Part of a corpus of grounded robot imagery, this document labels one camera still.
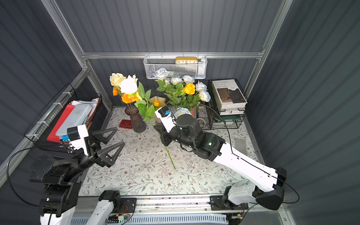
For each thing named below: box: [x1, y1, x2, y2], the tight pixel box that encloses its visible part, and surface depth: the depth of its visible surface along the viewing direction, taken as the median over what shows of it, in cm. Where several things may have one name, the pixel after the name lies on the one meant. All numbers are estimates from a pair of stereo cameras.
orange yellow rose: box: [112, 85, 121, 97], surface depth 77 cm
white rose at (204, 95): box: [198, 90, 211, 103], surface depth 78 cm
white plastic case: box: [55, 98, 100, 138], surface depth 74 cm
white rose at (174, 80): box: [169, 76, 184, 86], surface depth 86 cm
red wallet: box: [118, 119, 133, 129], surface depth 109 cm
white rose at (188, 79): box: [182, 75, 195, 84], surface depth 86 cm
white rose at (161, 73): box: [152, 67, 171, 81], surface depth 75 cm
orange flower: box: [183, 82, 196, 95], surface depth 72 cm
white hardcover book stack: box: [211, 78, 248, 116], surface depth 96 cm
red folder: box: [46, 102, 75, 143], surface depth 71 cm
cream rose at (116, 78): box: [109, 72, 127, 87], surface depth 68 cm
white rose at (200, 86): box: [195, 80, 208, 93], surface depth 82 cm
